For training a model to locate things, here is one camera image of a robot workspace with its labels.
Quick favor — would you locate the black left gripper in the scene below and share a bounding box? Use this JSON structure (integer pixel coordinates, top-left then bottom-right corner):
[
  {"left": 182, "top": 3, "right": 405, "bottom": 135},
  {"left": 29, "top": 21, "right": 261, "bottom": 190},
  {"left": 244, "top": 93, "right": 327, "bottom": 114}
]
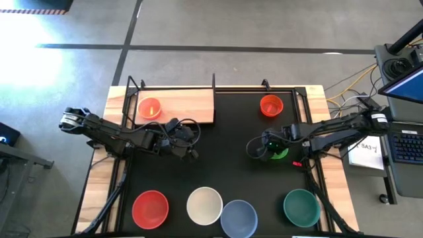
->
[{"left": 154, "top": 127, "right": 200, "bottom": 161}]

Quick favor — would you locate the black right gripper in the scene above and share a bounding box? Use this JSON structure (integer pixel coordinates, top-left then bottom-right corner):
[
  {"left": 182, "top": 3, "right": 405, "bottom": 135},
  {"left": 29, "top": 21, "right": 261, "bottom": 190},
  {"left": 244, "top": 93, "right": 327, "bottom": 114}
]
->
[{"left": 258, "top": 127, "right": 295, "bottom": 162}]

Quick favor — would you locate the small green plastic bowl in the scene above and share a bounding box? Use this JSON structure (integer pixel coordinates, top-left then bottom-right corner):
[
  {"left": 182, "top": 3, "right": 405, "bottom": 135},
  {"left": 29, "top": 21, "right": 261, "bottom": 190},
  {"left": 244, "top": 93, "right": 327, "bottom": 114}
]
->
[{"left": 270, "top": 147, "right": 289, "bottom": 160}]

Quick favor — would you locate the small red plastic bowl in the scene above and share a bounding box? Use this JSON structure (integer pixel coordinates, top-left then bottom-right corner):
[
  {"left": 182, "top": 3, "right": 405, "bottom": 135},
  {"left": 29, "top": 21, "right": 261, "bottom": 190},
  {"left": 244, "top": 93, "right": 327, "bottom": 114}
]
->
[
  {"left": 137, "top": 97, "right": 163, "bottom": 120},
  {"left": 260, "top": 95, "right": 284, "bottom": 118}
]

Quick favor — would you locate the large cream bowl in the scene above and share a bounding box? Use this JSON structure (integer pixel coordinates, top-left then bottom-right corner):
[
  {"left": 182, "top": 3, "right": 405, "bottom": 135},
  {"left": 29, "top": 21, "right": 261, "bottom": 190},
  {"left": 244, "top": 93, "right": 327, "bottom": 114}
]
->
[{"left": 186, "top": 186, "right": 224, "bottom": 227}]

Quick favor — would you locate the large dark green bowl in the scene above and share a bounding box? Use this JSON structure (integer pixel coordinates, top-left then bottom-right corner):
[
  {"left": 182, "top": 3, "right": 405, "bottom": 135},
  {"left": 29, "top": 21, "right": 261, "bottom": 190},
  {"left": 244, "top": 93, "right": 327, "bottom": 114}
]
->
[{"left": 283, "top": 188, "right": 321, "bottom": 229}]

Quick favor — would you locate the large red bowl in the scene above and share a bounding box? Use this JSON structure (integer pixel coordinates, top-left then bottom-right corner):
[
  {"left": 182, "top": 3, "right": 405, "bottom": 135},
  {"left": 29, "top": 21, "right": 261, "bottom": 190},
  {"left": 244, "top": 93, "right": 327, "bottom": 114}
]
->
[{"left": 131, "top": 190, "right": 170, "bottom": 231}]

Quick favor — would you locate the large blue bowl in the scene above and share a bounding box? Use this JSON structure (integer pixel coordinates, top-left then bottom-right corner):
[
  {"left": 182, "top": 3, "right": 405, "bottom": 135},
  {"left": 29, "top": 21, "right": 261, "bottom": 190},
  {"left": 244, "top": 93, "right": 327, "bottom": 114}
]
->
[{"left": 219, "top": 199, "right": 259, "bottom": 238}]

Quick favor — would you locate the black table mat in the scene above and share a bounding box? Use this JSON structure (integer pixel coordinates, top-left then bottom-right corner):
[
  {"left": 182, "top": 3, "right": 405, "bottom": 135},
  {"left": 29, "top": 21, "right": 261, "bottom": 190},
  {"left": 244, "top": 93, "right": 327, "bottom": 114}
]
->
[{"left": 127, "top": 91, "right": 310, "bottom": 234}]

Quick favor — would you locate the white paper sheet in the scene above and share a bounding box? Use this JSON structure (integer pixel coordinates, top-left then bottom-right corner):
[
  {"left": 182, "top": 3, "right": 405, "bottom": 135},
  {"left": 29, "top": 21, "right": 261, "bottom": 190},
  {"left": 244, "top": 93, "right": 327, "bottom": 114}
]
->
[{"left": 347, "top": 135, "right": 385, "bottom": 171}]

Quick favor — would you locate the black keyboard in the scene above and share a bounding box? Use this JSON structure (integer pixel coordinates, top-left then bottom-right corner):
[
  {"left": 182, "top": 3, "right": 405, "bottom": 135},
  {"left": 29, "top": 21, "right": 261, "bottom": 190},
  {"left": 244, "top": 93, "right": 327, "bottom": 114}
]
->
[{"left": 386, "top": 128, "right": 423, "bottom": 165}]

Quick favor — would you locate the grey monitor cart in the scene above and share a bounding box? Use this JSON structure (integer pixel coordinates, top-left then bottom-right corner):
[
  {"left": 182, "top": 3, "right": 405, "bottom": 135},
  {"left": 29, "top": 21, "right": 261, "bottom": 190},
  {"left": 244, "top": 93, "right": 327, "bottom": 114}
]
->
[{"left": 373, "top": 42, "right": 423, "bottom": 199}]

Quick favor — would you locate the blue screen monitor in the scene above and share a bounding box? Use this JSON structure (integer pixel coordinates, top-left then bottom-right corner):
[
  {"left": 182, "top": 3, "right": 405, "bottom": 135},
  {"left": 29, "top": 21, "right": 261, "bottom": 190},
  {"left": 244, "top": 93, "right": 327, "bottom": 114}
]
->
[{"left": 378, "top": 62, "right": 423, "bottom": 105}]

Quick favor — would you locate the grey metal stand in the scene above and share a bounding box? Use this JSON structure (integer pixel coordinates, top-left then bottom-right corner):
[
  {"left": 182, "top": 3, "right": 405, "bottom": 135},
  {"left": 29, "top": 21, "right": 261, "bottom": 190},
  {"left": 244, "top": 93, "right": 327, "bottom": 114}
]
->
[{"left": 0, "top": 141, "right": 54, "bottom": 232}]

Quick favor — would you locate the black box with blue light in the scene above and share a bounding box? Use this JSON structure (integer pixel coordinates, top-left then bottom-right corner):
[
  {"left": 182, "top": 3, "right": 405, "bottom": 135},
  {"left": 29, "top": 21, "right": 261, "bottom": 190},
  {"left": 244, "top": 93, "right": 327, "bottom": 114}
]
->
[{"left": 0, "top": 122, "right": 21, "bottom": 147}]

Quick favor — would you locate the dark monitor pole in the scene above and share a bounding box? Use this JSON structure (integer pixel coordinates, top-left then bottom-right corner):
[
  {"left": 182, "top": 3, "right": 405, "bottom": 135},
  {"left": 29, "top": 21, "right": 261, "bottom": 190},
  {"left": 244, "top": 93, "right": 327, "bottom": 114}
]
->
[{"left": 387, "top": 19, "right": 423, "bottom": 56}]

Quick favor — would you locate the black mat with hazard stripe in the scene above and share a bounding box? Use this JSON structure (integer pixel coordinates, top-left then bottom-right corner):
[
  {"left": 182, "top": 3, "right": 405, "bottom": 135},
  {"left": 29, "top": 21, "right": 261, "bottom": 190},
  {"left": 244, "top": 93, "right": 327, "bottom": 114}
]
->
[{"left": 0, "top": 0, "right": 74, "bottom": 15}]

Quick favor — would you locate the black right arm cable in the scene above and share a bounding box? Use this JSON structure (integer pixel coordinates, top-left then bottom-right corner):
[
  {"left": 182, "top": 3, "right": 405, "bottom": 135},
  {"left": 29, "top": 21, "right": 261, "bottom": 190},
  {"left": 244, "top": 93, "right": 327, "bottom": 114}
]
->
[{"left": 246, "top": 134, "right": 298, "bottom": 160}]

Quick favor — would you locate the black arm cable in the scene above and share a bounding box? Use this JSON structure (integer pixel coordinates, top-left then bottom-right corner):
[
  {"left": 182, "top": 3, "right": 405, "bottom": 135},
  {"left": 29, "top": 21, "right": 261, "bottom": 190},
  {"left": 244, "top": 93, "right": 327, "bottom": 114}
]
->
[
  {"left": 246, "top": 134, "right": 298, "bottom": 160},
  {"left": 132, "top": 118, "right": 202, "bottom": 148}
]

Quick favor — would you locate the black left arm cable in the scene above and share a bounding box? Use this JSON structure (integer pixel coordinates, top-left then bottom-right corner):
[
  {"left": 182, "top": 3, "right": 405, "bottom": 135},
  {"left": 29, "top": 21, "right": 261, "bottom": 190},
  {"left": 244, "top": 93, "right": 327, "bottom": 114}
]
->
[{"left": 132, "top": 118, "right": 202, "bottom": 148}]

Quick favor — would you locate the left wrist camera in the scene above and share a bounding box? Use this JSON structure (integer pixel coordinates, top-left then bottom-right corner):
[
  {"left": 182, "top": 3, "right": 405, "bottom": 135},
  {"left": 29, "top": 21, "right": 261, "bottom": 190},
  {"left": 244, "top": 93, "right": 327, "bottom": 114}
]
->
[{"left": 164, "top": 118, "right": 181, "bottom": 133}]

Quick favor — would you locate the black metal rig frame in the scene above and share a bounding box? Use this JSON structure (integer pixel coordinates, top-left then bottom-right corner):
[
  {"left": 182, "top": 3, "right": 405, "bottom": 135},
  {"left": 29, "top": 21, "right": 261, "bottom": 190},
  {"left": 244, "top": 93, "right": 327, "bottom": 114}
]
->
[{"left": 71, "top": 75, "right": 360, "bottom": 236}]

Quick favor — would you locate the white cable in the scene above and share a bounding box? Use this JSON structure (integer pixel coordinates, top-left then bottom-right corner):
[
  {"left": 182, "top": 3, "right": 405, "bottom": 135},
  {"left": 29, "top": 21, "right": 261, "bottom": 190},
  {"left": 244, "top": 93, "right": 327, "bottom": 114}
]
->
[{"left": 330, "top": 95, "right": 371, "bottom": 120}]

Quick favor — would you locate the yellow cable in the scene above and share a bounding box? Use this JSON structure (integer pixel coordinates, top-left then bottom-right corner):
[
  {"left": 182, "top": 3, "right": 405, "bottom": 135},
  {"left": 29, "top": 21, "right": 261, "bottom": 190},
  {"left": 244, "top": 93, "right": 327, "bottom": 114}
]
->
[{"left": 325, "top": 64, "right": 379, "bottom": 118}]

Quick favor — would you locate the coiled black cable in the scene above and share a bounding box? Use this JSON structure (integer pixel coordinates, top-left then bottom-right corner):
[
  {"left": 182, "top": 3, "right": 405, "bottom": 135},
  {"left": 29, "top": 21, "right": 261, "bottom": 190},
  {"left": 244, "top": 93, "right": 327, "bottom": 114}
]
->
[{"left": 382, "top": 58, "right": 413, "bottom": 80}]

